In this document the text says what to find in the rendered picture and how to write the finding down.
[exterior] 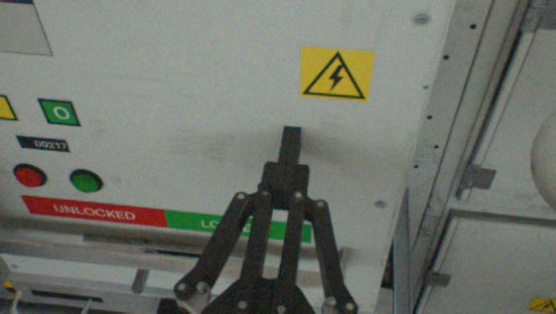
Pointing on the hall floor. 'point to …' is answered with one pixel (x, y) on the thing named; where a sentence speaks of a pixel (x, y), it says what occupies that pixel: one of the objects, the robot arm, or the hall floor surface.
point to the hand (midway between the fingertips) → (287, 167)
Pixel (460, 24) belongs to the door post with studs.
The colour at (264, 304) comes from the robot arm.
